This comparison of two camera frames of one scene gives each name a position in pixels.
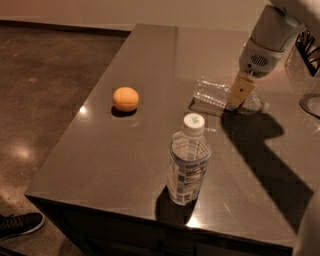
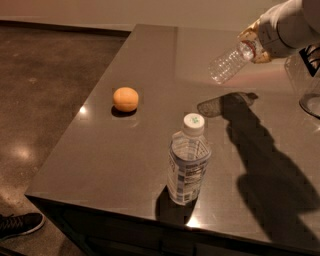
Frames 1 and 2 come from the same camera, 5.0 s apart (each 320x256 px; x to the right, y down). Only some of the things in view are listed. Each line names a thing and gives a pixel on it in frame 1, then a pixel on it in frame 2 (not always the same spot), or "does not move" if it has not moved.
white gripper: [259, 61] -> [271, 37]
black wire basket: [306, 44] does not move
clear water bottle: [217, 95] -> [227, 64]
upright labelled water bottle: [188, 159] does not move
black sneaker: [20, 224] does not move
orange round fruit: [126, 99] does not move
